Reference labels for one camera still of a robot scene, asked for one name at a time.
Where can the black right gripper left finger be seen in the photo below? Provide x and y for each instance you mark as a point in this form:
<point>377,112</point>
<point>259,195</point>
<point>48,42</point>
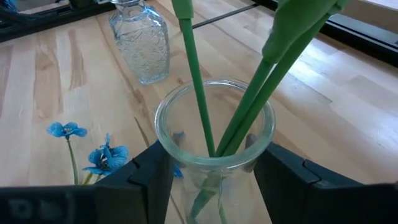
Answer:
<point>146,193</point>

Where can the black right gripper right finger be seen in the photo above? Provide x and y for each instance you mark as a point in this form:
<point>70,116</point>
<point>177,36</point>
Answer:
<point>295,193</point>

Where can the blue flower bunch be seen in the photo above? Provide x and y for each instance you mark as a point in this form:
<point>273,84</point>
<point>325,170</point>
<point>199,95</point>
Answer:
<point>107,157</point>

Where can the smooth clear glass vase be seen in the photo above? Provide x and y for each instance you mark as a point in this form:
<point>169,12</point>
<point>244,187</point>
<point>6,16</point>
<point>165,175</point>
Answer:
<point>217,161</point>

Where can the textured cut-glass vase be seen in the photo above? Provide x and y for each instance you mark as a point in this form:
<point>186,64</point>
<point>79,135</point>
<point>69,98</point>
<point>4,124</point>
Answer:
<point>143,53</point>

